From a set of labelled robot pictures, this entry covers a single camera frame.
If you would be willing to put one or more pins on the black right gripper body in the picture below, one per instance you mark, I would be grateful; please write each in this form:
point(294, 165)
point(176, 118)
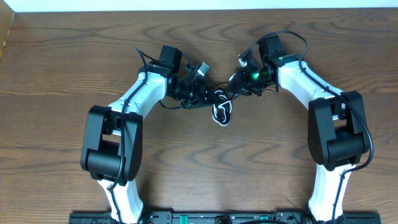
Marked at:
point(253, 82)

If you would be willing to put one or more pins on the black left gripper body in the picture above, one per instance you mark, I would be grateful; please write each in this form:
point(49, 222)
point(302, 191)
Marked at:
point(190, 94)

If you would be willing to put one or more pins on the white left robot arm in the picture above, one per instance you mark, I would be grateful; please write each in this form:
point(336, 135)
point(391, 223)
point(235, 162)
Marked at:
point(112, 144)

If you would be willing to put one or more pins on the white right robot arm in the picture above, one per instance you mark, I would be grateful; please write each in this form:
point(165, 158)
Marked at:
point(338, 137)

